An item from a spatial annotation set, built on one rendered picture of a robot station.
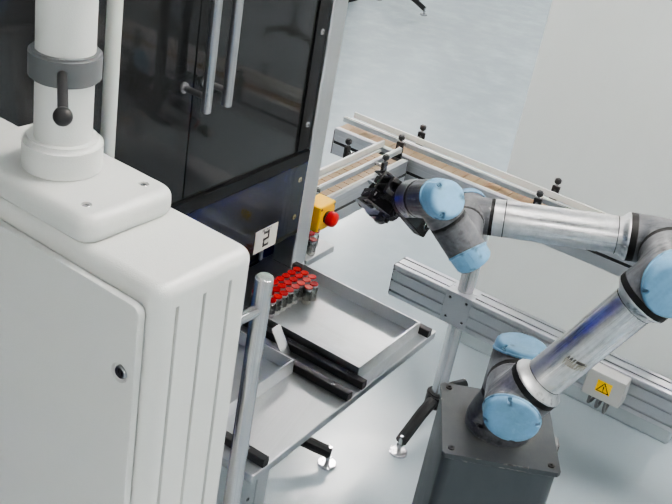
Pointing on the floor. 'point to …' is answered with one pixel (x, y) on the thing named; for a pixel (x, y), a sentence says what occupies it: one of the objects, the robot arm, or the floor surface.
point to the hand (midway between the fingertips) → (373, 203)
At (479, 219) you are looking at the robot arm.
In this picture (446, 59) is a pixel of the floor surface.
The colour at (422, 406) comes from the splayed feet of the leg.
